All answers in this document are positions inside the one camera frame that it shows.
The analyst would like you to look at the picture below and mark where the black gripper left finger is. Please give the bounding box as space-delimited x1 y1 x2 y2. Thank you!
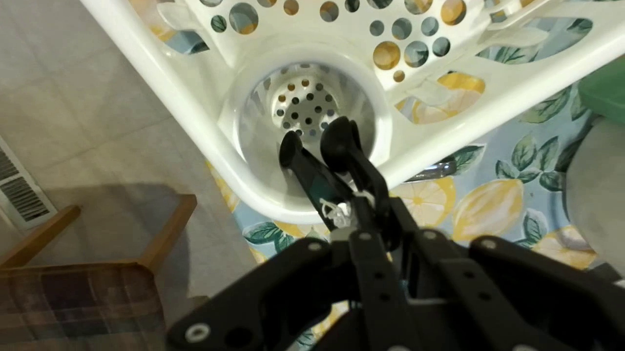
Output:
350 231 419 351

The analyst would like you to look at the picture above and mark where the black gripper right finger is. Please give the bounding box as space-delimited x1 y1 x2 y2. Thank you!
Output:
419 228 518 351

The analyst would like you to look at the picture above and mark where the white plastic dish rack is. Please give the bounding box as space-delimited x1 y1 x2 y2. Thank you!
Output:
83 0 625 224

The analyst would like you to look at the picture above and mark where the lemon print tablecloth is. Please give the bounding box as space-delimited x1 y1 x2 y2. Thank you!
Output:
208 70 625 351

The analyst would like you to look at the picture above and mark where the plaid cushion wooden chair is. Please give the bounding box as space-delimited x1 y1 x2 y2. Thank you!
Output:
0 192 198 351

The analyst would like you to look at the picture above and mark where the white floor vent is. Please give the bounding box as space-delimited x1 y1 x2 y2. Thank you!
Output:
0 138 57 229

